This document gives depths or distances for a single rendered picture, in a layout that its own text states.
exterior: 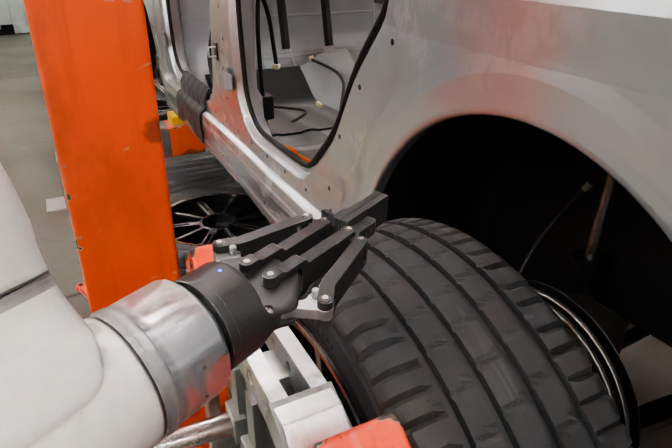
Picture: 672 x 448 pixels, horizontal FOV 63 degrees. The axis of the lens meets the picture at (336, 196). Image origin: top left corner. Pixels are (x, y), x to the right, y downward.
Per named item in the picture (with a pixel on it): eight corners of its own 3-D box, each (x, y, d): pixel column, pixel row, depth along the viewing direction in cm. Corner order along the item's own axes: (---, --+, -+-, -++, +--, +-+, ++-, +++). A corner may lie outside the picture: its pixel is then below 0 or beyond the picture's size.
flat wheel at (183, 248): (112, 269, 234) (102, 220, 224) (231, 217, 280) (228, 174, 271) (209, 332, 195) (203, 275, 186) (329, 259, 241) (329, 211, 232)
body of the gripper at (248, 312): (162, 343, 42) (248, 286, 49) (238, 399, 38) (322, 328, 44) (150, 264, 39) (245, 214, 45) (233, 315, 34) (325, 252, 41)
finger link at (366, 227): (334, 236, 48) (362, 249, 47) (367, 215, 52) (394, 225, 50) (334, 250, 49) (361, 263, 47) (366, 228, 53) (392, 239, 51)
